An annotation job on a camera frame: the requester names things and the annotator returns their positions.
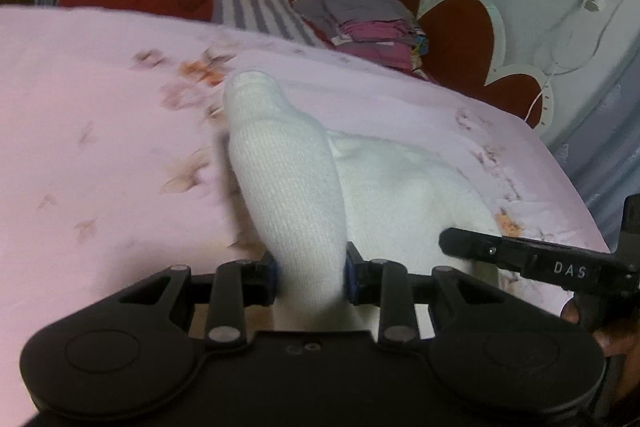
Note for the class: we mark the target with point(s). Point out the person's right hand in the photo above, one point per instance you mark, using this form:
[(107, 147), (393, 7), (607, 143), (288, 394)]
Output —
[(625, 347)]

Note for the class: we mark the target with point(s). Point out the white wall plug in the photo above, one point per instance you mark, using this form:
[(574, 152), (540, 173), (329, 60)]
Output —
[(593, 1)]

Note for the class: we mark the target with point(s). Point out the grey striped pillow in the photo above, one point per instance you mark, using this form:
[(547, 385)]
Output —
[(255, 7)]

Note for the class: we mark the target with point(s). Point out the white knit sweater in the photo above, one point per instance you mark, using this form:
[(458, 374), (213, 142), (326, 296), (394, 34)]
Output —
[(280, 167)]

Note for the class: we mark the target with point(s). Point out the red and white scalloped headboard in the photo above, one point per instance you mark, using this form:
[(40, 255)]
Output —
[(460, 37)]

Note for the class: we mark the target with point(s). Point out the pink floral bedsheet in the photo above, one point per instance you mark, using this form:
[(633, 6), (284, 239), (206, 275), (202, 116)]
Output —
[(75, 107)]

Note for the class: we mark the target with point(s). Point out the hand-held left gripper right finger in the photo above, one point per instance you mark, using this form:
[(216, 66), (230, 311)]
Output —
[(351, 279)]

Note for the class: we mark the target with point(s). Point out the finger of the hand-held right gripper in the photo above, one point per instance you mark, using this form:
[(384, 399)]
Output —
[(475, 247)]

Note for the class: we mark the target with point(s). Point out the pile of folded clothes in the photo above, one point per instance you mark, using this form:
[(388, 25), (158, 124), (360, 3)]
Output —
[(370, 32)]

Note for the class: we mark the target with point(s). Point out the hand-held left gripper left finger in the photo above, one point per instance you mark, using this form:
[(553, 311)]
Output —
[(270, 277)]

